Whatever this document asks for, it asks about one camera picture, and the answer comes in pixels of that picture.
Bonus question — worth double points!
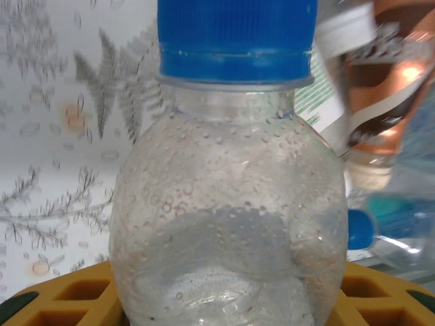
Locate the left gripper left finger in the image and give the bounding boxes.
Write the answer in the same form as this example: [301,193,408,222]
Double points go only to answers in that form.
[0,261,123,326]

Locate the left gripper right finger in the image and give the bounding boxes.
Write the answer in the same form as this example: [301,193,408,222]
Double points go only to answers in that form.
[328,261,435,326]

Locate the square bottle red flower label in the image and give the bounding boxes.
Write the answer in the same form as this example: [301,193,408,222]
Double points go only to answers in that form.
[347,189,435,272]

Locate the long water bottle blue label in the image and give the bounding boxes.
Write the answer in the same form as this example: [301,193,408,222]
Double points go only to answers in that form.
[360,111,435,218]

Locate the copper brown drink bottle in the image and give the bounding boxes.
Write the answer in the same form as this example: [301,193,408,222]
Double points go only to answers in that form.
[339,0,435,189]

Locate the clear cola bottle blue cap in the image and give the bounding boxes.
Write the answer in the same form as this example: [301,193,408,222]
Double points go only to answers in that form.
[108,0,351,326]

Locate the white bottle green print label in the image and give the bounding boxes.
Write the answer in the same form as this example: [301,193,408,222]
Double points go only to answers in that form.
[294,50,351,160]

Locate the clear bottle blue label white cap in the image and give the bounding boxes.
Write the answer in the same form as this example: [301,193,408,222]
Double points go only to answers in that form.
[314,0,378,58]

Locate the floral grey tablecloth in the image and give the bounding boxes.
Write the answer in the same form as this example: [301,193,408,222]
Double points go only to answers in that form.
[0,0,177,296]

